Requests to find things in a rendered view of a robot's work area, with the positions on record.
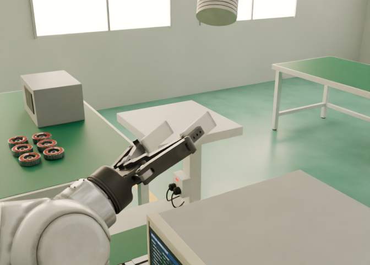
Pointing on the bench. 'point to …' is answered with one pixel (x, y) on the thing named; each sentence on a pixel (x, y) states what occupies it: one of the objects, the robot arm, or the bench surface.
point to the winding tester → (267, 226)
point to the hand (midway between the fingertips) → (185, 126)
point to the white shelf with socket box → (183, 183)
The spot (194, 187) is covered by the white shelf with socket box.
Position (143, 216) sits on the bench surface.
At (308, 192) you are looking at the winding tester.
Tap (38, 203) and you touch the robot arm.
